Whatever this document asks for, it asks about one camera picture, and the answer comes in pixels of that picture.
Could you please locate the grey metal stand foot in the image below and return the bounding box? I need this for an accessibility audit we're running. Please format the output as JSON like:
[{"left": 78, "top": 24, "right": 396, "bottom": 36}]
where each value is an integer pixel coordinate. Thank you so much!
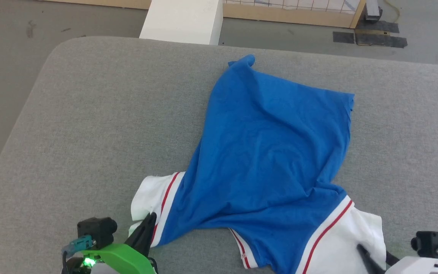
[{"left": 363, "top": 0, "right": 383, "bottom": 21}]

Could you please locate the white box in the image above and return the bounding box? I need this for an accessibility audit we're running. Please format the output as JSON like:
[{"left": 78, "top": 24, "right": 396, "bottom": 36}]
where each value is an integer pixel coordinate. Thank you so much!
[{"left": 139, "top": 0, "right": 224, "bottom": 45}]

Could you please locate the small black floor mat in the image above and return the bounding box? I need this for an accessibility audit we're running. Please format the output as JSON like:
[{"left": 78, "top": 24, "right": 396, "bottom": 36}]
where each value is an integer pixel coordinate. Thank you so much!
[{"left": 332, "top": 31, "right": 355, "bottom": 44}]

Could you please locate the lemon print partition screen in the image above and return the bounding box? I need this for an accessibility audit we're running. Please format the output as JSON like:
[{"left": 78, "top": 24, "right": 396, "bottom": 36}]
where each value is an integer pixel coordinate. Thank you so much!
[{"left": 38, "top": 0, "right": 367, "bottom": 29}]

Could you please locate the grey fabric sofa surface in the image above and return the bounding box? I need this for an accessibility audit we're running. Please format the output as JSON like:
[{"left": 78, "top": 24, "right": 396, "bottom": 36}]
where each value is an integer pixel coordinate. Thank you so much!
[{"left": 0, "top": 36, "right": 438, "bottom": 274}]

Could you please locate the thin floor cable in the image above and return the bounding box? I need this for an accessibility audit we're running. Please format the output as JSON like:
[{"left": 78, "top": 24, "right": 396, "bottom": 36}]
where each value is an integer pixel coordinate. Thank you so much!
[{"left": 382, "top": 0, "right": 400, "bottom": 23}]

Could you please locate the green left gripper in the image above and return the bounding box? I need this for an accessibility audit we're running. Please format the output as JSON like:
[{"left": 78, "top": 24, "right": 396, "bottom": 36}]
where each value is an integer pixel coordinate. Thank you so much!
[{"left": 67, "top": 212, "right": 157, "bottom": 274}]

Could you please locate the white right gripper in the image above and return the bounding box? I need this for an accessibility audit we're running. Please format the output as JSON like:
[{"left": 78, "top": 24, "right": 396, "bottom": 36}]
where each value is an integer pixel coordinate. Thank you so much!
[{"left": 357, "top": 244, "right": 438, "bottom": 274}]

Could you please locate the long black floor mat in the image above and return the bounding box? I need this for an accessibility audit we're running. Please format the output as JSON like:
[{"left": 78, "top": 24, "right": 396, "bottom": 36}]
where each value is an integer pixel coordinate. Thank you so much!
[{"left": 355, "top": 33, "right": 408, "bottom": 48}]

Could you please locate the dark grey floor mat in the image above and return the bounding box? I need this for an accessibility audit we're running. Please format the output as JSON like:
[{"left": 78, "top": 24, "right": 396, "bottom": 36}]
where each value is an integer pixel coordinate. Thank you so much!
[{"left": 356, "top": 20, "right": 399, "bottom": 34}]

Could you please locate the blue white basketball jersey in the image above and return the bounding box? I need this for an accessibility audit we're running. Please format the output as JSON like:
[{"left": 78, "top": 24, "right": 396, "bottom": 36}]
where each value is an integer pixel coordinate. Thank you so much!
[{"left": 130, "top": 54, "right": 387, "bottom": 274}]

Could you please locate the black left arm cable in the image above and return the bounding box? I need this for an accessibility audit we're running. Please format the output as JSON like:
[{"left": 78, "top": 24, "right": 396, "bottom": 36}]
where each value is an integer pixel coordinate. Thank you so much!
[{"left": 62, "top": 235, "right": 92, "bottom": 274}]

